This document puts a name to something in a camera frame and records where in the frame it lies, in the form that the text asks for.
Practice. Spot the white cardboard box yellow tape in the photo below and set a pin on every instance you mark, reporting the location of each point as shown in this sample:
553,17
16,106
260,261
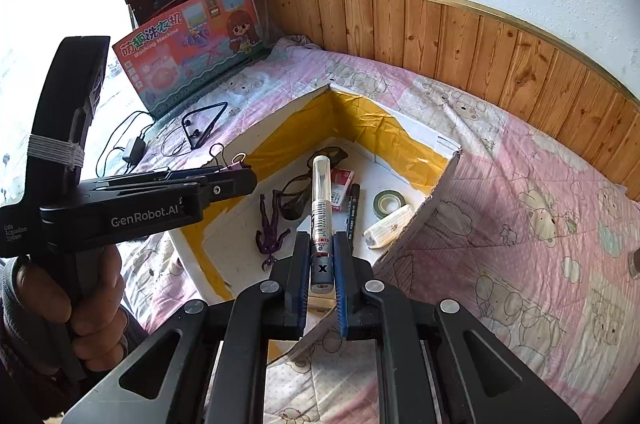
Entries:
400,138

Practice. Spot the person's left hand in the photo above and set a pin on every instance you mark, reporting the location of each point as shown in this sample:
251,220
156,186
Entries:
100,304

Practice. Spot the red white staples box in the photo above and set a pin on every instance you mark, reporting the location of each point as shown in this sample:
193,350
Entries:
342,184

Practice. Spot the black neckband earphones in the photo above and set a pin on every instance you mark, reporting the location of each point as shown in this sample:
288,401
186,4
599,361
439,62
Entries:
212,123

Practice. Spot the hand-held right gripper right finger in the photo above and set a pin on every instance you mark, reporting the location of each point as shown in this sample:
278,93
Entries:
341,294

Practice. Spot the black marker pen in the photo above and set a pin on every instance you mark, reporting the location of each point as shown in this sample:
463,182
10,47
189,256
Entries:
352,214

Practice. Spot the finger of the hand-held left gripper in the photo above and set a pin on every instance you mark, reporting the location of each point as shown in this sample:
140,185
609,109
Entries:
225,188
165,175

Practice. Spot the white tissue pack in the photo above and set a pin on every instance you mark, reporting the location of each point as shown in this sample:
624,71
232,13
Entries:
387,229

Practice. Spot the black eyeglasses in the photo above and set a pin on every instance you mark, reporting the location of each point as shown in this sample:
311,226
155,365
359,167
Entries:
300,194

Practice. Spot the white tube red print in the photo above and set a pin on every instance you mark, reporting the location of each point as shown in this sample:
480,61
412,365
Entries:
321,224

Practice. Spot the pink printed blanket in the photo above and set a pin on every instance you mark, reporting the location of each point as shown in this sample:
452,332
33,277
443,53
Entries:
525,254

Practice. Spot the green tape roll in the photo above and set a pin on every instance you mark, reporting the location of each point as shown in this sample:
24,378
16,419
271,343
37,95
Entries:
378,210

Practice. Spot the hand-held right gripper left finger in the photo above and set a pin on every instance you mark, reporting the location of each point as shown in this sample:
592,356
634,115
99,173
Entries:
300,284

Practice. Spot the purple binder clip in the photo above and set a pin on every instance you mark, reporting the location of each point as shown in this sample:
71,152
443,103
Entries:
239,163

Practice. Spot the pink toy box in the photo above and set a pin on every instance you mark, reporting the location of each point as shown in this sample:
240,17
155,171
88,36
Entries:
190,48

